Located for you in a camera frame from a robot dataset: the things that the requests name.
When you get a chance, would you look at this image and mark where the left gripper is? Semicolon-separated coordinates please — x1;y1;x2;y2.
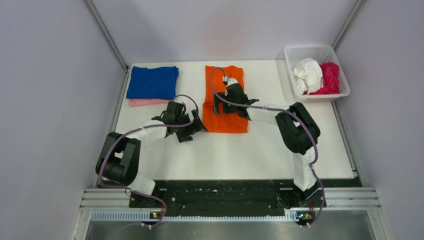
174;109;207;142

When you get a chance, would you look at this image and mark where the orange t shirt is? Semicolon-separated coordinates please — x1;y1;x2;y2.
202;65;248;134

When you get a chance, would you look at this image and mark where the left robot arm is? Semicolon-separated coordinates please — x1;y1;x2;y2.
95;101;207;207

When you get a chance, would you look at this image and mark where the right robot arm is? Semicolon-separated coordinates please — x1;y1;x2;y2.
213;78;321;206

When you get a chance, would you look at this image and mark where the folded blue t shirt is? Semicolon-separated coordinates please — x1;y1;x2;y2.
126;66;179;100

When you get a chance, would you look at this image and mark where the folded pink t shirt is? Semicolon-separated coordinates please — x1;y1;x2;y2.
128;98;169;107

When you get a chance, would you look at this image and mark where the white t shirt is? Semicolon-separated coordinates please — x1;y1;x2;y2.
292;58;324;95

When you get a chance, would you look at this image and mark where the white plastic basket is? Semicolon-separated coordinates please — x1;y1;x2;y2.
284;44;351;103

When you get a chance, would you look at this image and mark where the magenta t shirt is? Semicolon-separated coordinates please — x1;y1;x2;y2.
311;62;340;95

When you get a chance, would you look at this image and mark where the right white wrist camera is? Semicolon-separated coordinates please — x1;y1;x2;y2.
222;76;239;87

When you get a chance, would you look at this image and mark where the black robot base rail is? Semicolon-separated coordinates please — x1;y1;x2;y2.
125;179;322;217

